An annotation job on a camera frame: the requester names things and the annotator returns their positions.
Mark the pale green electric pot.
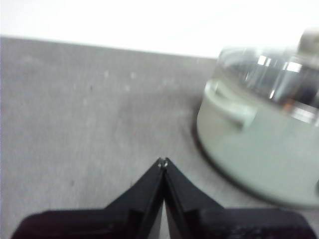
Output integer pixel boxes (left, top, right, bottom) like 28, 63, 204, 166
195, 79, 319, 210

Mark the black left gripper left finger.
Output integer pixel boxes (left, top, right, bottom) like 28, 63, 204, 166
11, 157, 165, 239

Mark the glass lid with green knob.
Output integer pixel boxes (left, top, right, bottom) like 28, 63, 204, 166
216, 27, 319, 125

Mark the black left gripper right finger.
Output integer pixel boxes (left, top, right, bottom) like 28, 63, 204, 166
163, 157, 313, 239

